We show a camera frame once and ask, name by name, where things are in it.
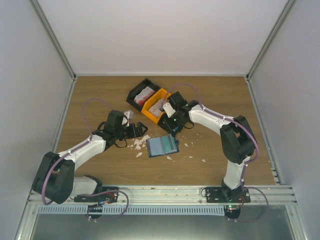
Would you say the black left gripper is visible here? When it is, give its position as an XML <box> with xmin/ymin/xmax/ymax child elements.
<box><xmin>115</xmin><ymin>121</ymin><xmax>148</xmax><ymax>140</ymax></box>

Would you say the blue card holder wallet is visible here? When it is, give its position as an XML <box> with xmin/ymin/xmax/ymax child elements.
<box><xmin>146</xmin><ymin>134</ymin><xmax>180</xmax><ymax>158</ymax></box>

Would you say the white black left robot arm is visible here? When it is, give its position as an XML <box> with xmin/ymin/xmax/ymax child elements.
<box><xmin>31</xmin><ymin>110</ymin><xmax>148</xmax><ymax>206</ymax></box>

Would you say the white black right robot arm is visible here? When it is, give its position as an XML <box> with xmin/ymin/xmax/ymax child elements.
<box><xmin>163</xmin><ymin>91</ymin><xmax>259</xmax><ymax>203</ymax></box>

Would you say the black right card bin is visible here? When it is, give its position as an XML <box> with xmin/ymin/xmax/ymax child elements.
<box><xmin>157</xmin><ymin>113</ymin><xmax>184</xmax><ymax>137</ymax></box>

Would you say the black card bin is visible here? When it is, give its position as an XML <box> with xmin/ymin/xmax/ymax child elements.
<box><xmin>126</xmin><ymin>78</ymin><xmax>160</xmax><ymax>112</ymax></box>
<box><xmin>157</xmin><ymin>113</ymin><xmax>184</xmax><ymax>137</ymax></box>

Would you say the yellow middle card bin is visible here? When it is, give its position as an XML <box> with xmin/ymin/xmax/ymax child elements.
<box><xmin>141</xmin><ymin>88</ymin><xmax>171</xmax><ymax>124</ymax></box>

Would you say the red white card stack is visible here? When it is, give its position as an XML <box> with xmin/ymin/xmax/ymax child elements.
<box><xmin>133</xmin><ymin>86</ymin><xmax>155</xmax><ymax>106</ymax></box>

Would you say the black left card bin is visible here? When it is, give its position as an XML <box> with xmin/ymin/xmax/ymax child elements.
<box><xmin>126</xmin><ymin>78</ymin><xmax>160</xmax><ymax>112</ymax></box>

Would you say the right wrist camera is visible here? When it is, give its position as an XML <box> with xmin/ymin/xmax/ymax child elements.
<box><xmin>162</xmin><ymin>102</ymin><xmax>176</xmax><ymax>118</ymax></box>

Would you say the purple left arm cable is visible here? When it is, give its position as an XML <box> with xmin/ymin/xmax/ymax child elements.
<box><xmin>41</xmin><ymin>97</ymin><xmax>116</xmax><ymax>206</ymax></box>

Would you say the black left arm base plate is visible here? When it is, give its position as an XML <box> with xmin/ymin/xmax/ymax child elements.
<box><xmin>73</xmin><ymin>186</ymin><xmax>119</xmax><ymax>204</ymax></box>

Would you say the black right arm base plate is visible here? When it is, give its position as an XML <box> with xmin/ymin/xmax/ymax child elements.
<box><xmin>200</xmin><ymin>186</ymin><xmax>251</xmax><ymax>204</ymax></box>

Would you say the grey slotted cable duct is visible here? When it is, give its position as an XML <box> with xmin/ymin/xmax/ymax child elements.
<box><xmin>38</xmin><ymin>204</ymin><xmax>225</xmax><ymax>216</ymax></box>

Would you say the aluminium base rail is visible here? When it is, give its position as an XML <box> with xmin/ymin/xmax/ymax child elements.
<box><xmin>27</xmin><ymin>183</ymin><xmax>298</xmax><ymax>204</ymax></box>

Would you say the aluminium corner post right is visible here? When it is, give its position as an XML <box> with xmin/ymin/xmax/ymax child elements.
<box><xmin>245</xmin><ymin>0</ymin><xmax>297</xmax><ymax>82</ymax></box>

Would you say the aluminium corner post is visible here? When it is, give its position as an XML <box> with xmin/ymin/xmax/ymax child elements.
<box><xmin>245</xmin><ymin>0</ymin><xmax>297</xmax><ymax>82</ymax></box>
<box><xmin>29</xmin><ymin>0</ymin><xmax>77</xmax><ymax>82</ymax></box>

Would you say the aluminium corner post left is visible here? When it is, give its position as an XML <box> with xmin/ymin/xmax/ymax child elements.
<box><xmin>29</xmin><ymin>0</ymin><xmax>77</xmax><ymax>82</ymax></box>

